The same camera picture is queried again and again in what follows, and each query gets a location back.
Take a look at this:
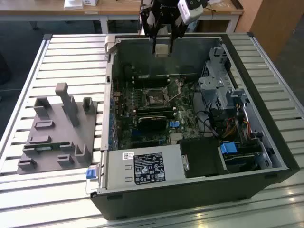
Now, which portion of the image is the silver power supply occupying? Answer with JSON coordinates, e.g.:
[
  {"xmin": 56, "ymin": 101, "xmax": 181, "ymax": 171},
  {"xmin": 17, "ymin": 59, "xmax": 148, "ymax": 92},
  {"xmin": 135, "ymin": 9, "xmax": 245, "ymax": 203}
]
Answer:
[{"xmin": 101, "ymin": 144, "xmax": 190, "ymax": 190}]

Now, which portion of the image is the black graphics card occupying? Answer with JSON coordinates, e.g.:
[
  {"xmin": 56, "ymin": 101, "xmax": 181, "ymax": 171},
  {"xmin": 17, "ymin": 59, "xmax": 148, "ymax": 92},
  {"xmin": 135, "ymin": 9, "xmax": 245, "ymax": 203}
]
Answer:
[{"xmin": 136, "ymin": 115, "xmax": 168, "ymax": 133}]

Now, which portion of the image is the blue disk carrier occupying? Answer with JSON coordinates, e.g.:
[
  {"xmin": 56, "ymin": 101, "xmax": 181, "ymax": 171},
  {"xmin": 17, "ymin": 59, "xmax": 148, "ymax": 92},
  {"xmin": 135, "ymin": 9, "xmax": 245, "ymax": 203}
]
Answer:
[{"xmin": 219, "ymin": 142, "xmax": 238, "ymax": 157}]

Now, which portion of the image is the blue case latch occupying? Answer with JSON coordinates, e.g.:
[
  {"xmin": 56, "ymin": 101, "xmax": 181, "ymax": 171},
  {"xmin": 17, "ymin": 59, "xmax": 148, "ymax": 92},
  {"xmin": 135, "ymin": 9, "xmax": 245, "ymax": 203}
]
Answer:
[{"xmin": 85, "ymin": 166, "xmax": 100, "ymax": 180}]

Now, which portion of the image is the black plastic wire holder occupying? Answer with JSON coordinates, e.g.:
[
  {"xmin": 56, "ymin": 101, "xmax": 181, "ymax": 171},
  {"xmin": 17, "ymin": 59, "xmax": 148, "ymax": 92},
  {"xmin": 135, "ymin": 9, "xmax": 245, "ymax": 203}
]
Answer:
[{"xmin": 209, "ymin": 108, "xmax": 238, "ymax": 138}]

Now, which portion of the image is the black RAM slot bank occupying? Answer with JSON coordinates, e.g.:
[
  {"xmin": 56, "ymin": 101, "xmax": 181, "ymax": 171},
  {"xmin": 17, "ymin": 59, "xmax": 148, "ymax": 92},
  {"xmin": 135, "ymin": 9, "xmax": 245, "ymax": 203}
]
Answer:
[
  {"xmin": 135, "ymin": 107, "xmax": 175, "ymax": 117},
  {"xmin": 133, "ymin": 74, "xmax": 170, "ymax": 88}
]

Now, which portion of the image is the wooden desk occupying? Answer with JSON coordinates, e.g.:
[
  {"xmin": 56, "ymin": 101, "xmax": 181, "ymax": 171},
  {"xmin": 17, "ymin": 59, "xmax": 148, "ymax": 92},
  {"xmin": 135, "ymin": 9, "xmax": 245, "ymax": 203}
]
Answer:
[{"xmin": 0, "ymin": 0, "xmax": 245, "ymax": 34}]

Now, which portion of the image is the silver chipset heatsink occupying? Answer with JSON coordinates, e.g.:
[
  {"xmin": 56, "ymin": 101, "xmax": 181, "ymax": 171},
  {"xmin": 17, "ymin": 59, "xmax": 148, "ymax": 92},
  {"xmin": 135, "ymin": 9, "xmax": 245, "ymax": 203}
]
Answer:
[{"xmin": 171, "ymin": 133, "xmax": 185, "ymax": 144}]

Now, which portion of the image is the grey parts rack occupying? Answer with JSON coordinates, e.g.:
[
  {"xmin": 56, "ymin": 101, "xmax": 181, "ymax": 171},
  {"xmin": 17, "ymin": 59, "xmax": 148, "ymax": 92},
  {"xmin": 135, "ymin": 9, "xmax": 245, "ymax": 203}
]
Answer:
[{"xmin": 16, "ymin": 82, "xmax": 99, "ymax": 176}]

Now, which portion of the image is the CPU socket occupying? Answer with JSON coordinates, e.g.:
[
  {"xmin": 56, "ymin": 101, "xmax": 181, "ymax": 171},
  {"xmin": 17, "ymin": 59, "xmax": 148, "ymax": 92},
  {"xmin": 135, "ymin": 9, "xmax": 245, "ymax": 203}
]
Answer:
[{"xmin": 144, "ymin": 87, "xmax": 171, "ymax": 108}]

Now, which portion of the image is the coloured wire bundle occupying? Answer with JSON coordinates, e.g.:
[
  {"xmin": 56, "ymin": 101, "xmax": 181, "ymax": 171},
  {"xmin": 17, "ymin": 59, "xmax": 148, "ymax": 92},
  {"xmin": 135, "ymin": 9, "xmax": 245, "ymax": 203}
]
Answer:
[{"xmin": 241, "ymin": 118, "xmax": 253, "ymax": 135}]

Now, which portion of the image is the green motherboard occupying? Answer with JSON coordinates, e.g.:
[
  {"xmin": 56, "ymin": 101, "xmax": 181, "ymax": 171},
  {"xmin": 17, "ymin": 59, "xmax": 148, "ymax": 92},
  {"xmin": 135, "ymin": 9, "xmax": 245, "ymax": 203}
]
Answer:
[{"xmin": 111, "ymin": 76, "xmax": 207, "ymax": 152}]

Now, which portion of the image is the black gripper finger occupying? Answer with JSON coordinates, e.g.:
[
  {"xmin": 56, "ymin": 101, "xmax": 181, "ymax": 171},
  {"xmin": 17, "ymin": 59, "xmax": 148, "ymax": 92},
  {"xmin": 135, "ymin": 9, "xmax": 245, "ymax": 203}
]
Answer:
[
  {"xmin": 169, "ymin": 18, "xmax": 190, "ymax": 54},
  {"xmin": 139, "ymin": 7, "xmax": 163, "ymax": 55}
]

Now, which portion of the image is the silver CPU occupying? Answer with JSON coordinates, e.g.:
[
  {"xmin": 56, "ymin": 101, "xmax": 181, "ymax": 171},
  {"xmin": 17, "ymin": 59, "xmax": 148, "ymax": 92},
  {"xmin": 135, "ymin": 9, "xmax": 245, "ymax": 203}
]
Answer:
[{"xmin": 154, "ymin": 43, "xmax": 172, "ymax": 58}]

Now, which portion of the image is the silver drive cage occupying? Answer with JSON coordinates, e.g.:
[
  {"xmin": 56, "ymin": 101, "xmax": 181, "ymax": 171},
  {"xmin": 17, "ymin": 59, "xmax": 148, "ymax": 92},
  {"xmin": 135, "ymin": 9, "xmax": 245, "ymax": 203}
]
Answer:
[{"xmin": 197, "ymin": 46, "xmax": 250, "ymax": 112}]

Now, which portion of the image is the yellow black wire bundle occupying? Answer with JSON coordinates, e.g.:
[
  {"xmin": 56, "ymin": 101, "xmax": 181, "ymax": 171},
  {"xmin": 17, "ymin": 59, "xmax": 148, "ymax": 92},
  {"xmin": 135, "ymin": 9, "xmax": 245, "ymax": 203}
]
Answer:
[{"xmin": 222, "ymin": 117, "xmax": 238, "ymax": 140}]

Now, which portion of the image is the wooden cabinet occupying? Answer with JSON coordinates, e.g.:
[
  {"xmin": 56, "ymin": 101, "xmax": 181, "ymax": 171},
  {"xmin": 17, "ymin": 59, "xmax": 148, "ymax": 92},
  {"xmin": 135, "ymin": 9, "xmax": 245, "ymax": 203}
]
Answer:
[{"xmin": 234, "ymin": 0, "xmax": 304, "ymax": 62}]

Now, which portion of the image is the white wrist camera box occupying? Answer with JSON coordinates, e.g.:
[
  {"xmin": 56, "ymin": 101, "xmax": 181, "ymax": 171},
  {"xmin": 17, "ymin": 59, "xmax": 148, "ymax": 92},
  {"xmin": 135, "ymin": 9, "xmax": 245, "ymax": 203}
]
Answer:
[{"xmin": 177, "ymin": 0, "xmax": 204, "ymax": 24}]

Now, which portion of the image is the black PC case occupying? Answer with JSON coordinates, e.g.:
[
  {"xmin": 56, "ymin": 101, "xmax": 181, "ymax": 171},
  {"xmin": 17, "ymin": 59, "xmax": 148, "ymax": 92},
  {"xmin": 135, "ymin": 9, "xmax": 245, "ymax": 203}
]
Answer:
[{"xmin": 89, "ymin": 32, "xmax": 300, "ymax": 220}]

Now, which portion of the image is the grey case handle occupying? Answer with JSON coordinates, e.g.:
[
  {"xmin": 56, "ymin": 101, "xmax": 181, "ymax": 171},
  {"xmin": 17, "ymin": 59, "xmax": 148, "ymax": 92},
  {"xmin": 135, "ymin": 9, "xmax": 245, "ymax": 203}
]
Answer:
[{"xmin": 104, "ymin": 35, "xmax": 119, "ymax": 55}]

